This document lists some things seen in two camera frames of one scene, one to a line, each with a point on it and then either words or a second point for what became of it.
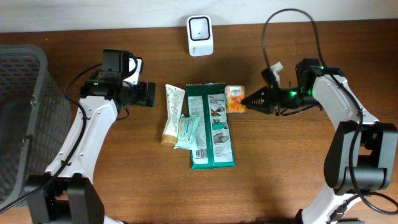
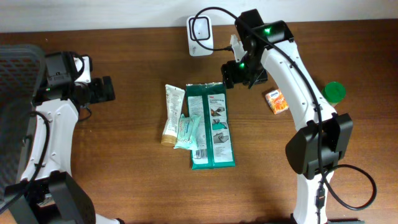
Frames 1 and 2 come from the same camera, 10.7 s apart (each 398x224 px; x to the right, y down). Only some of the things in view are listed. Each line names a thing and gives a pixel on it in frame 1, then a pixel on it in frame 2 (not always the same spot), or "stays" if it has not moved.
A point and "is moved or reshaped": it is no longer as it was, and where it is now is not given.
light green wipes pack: (188, 127) stays
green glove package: (215, 147) stays
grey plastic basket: (36, 120) stays
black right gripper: (267, 99) to (230, 73)
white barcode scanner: (200, 35) stays
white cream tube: (175, 98) stays
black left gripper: (150, 94) to (101, 89)
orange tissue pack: (234, 94) is moved or reshaped
